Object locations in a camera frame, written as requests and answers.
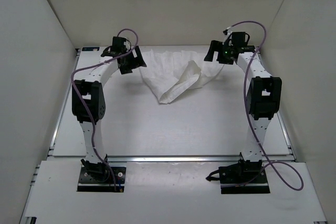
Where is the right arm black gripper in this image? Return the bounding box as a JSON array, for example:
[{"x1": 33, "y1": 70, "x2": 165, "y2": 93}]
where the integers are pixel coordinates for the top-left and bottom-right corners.
[{"x1": 203, "y1": 41, "x2": 234, "y2": 66}]

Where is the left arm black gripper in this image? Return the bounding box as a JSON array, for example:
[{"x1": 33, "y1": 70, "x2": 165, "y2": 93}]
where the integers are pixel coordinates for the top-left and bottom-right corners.
[{"x1": 120, "y1": 46, "x2": 146, "y2": 75}]

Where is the white pleated skirt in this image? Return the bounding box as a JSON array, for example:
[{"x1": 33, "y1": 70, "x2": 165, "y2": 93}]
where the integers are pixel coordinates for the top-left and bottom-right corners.
[{"x1": 140, "y1": 50, "x2": 223, "y2": 104}]

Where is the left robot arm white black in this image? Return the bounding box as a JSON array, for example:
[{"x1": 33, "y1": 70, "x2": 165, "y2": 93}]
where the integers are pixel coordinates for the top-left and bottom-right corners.
[{"x1": 71, "y1": 37, "x2": 219, "y2": 183}]

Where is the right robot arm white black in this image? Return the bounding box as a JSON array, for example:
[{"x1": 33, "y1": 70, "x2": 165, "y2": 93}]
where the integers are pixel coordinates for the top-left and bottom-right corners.
[{"x1": 204, "y1": 39, "x2": 282, "y2": 186}]

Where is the blue label left corner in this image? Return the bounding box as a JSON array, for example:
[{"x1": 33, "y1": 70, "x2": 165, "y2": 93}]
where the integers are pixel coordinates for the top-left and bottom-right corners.
[{"x1": 81, "y1": 47, "x2": 100, "y2": 51}]

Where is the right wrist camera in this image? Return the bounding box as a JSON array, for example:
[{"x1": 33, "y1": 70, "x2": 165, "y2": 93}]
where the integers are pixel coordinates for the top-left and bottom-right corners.
[{"x1": 223, "y1": 27, "x2": 250, "y2": 48}]

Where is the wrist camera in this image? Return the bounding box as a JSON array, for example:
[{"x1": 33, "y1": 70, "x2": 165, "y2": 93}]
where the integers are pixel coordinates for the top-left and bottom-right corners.
[
  {"x1": 111, "y1": 36, "x2": 131, "y2": 55},
  {"x1": 223, "y1": 27, "x2": 250, "y2": 48}
]

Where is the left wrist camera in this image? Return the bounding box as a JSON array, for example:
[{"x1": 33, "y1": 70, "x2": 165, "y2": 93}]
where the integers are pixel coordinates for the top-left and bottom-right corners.
[{"x1": 111, "y1": 36, "x2": 131, "y2": 55}]

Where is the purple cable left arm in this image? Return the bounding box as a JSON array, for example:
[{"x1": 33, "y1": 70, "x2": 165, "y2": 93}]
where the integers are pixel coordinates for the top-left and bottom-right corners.
[{"x1": 71, "y1": 28, "x2": 140, "y2": 192}]

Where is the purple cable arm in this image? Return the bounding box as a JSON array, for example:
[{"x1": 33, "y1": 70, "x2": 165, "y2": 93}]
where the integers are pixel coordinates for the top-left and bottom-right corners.
[
  {"x1": 71, "y1": 28, "x2": 140, "y2": 192},
  {"x1": 228, "y1": 20, "x2": 304, "y2": 191}
]

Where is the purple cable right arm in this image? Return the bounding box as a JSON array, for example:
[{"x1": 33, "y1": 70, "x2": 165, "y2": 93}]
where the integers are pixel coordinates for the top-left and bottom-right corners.
[{"x1": 228, "y1": 20, "x2": 304, "y2": 191}]

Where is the aluminium table edge rail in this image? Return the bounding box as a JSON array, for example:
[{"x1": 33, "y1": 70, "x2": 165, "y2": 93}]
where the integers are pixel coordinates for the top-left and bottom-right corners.
[{"x1": 47, "y1": 155, "x2": 295, "y2": 163}]

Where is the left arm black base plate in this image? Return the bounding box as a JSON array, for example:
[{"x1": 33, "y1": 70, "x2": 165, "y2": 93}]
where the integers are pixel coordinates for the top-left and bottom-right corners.
[{"x1": 77, "y1": 166, "x2": 127, "y2": 193}]

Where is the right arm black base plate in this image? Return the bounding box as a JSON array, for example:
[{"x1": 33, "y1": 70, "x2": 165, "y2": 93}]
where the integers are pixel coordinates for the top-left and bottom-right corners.
[{"x1": 219, "y1": 164, "x2": 270, "y2": 195}]

